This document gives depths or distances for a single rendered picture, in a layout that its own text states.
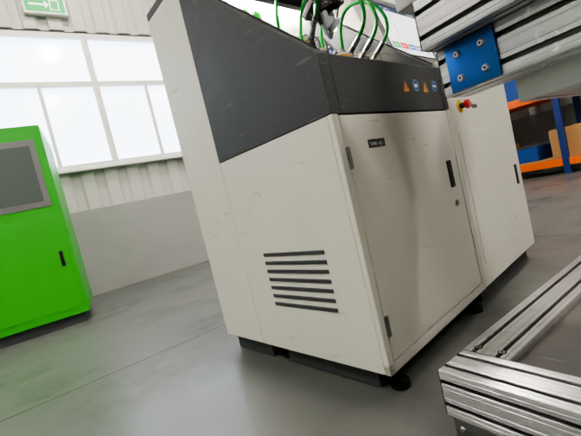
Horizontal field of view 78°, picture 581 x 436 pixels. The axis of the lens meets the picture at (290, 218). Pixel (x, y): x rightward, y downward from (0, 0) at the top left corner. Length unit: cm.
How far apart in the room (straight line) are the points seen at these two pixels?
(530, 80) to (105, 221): 456
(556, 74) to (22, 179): 331
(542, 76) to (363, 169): 44
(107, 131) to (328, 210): 428
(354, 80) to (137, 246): 416
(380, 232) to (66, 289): 281
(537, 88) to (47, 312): 332
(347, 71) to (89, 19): 484
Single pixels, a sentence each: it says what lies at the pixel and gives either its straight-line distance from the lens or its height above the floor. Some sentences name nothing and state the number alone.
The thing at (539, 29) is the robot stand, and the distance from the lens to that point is 73.
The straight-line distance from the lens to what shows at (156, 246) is 496.
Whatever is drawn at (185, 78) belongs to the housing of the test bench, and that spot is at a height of 115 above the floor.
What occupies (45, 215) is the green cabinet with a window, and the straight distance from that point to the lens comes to 342.
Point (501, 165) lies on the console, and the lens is 195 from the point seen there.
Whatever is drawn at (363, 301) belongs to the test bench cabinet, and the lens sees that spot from 103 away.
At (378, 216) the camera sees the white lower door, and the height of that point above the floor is 49.
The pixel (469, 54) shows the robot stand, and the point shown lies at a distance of 77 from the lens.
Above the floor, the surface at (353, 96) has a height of 84.
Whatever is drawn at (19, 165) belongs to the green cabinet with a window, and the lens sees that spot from 348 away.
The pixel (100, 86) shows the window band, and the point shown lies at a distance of 527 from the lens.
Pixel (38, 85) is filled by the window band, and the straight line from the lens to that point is 519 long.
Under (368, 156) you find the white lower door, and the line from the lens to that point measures 104.
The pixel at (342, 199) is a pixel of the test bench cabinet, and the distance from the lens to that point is 97.
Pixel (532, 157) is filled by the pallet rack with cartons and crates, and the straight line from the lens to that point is 674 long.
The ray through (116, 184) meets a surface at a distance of 496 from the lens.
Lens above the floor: 61
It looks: 4 degrees down
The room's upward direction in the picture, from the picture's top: 13 degrees counter-clockwise
